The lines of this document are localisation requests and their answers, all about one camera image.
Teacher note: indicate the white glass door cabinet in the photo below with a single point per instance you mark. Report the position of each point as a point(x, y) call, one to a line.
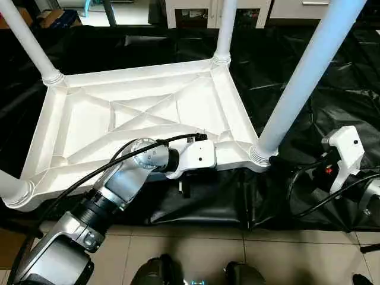
point(196, 12)

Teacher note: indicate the white plastic table top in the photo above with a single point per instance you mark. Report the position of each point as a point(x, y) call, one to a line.
point(130, 113)

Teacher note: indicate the turquoise plastic stool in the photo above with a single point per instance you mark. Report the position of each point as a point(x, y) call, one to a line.
point(86, 5)

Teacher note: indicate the brown floor cardboard sheet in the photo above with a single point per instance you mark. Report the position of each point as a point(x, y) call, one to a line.
point(10, 246)

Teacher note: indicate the grey metal pole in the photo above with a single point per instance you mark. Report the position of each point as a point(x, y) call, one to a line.
point(110, 12)

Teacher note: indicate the black work mat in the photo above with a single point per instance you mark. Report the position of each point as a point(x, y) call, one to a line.
point(285, 190)

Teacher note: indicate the white plastic table leg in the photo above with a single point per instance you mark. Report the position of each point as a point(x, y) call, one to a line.
point(13, 187)
point(224, 29)
point(29, 44)
point(309, 77)

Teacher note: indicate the blue box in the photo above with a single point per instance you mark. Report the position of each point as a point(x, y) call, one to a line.
point(59, 18)

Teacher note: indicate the white drawer unit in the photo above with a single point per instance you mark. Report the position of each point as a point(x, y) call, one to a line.
point(297, 7)

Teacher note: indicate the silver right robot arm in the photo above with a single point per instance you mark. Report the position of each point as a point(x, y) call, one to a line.
point(371, 199)

